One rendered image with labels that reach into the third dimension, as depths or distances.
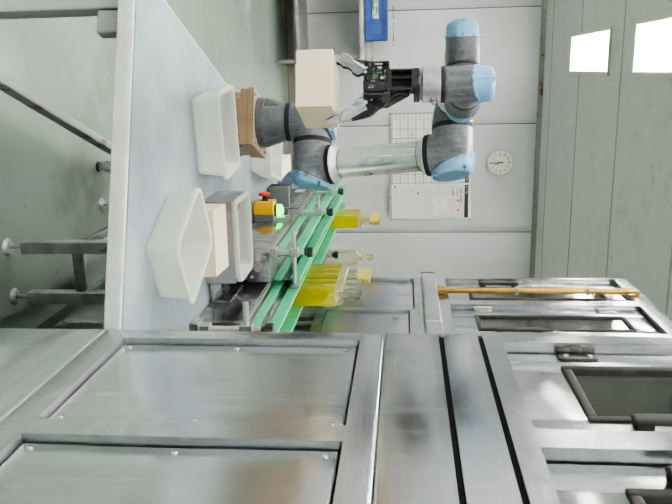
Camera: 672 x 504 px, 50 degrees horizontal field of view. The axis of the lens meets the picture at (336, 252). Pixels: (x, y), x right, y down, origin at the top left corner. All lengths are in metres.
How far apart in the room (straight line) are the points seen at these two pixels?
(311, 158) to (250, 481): 1.38
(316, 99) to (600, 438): 0.88
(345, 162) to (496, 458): 1.33
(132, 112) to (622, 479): 1.06
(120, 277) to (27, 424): 0.45
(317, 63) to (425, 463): 0.92
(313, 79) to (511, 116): 6.62
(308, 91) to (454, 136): 0.59
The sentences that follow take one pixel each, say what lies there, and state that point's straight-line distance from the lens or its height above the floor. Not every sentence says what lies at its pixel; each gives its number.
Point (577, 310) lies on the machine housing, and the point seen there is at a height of 1.87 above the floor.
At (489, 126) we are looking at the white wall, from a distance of 8.03.
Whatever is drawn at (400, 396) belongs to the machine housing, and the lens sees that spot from 0.99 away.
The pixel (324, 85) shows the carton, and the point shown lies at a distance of 1.50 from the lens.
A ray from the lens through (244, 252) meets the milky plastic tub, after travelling 2.05.
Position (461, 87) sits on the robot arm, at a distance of 1.51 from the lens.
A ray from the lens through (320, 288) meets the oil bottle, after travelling 2.14.
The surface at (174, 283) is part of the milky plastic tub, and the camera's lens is 1.53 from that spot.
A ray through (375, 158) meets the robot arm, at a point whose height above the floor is 1.19.
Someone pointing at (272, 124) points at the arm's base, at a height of 0.89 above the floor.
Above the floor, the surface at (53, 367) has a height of 0.74.
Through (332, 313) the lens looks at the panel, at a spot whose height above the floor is 1.03.
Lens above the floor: 1.27
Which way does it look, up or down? 6 degrees down
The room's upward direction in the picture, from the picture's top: 90 degrees clockwise
